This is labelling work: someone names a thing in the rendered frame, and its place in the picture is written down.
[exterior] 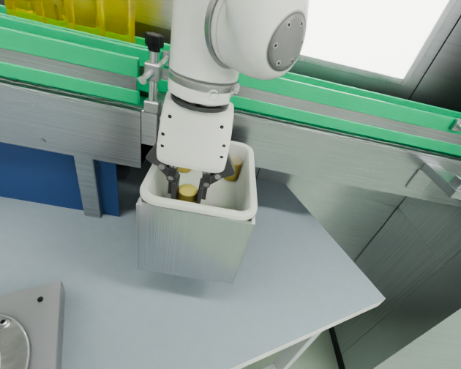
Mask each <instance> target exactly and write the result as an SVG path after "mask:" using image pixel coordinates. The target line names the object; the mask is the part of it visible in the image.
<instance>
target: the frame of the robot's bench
mask: <svg viewBox="0 0 461 369"><path fill-rule="evenodd" d="M320 333H321V332H319V333H318V334H316V335H313V336H312V337H309V338H307V339H305V340H302V341H300V342H298V343H296V344H293V345H292V346H289V347H287V348H284V349H283V351H282V352H281V354H280V355H279V356H278V358H276V359H275V361H274V362H273V363H272V365H270V366H268V367H266V368H264V369H288V368H289V367H290V366H291V365H292V364H293V363H294V362H295V361H296V360H297V359H298V358H299V356H300V355H301V354H302V353H303V352H304V351H305V350H306V349H307V347H308V346H309V345H310V344H311V343H312V342H313V341H314V340H315V339H316V337H317V336H319V334H320Z"/></svg>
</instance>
